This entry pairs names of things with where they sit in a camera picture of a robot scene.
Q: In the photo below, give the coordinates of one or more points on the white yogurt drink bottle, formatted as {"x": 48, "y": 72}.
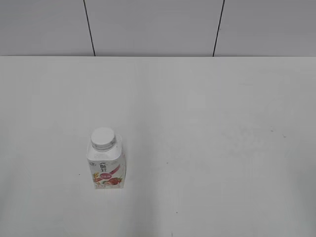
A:
{"x": 108, "y": 168}

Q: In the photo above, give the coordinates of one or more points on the white screw cap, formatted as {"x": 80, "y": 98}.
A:
{"x": 103, "y": 139}

